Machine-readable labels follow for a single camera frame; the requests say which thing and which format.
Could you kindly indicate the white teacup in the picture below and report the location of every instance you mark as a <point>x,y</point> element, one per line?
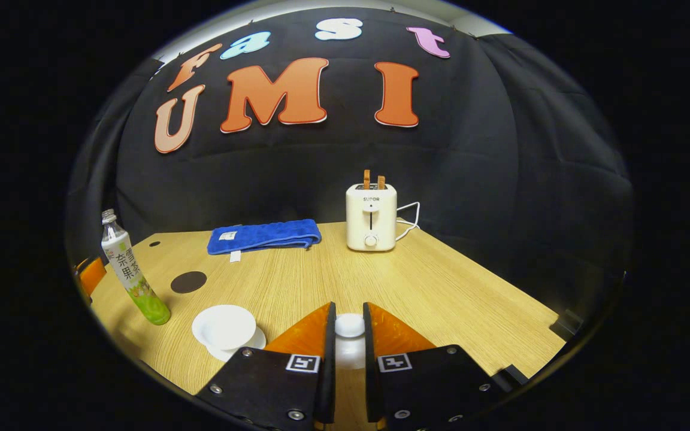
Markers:
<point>223,326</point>

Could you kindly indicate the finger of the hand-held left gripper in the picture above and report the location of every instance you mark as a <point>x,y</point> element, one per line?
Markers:
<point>92,275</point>

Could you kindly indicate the black table edge bracket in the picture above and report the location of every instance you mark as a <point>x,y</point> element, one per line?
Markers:
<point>565,326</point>

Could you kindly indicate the white teacup lid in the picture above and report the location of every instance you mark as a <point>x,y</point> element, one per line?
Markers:
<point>350,326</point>

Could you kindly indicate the dark round coaster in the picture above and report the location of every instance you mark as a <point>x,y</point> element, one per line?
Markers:
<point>188,282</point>

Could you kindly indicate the blue folded towel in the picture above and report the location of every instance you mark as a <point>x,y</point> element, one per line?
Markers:
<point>267,234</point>

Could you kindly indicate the black backdrop cloth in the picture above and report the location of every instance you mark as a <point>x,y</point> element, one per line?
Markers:
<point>297,173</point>

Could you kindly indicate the cream toaster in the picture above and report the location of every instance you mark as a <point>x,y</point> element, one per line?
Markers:
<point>360,221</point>

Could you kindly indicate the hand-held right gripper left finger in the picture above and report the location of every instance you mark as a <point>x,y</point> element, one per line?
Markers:
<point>328,371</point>

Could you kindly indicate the clear green-label water bottle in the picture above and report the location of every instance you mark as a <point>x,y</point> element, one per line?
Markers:
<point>132,272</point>

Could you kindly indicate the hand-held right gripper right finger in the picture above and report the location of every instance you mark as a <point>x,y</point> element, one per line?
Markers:
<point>372,371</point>

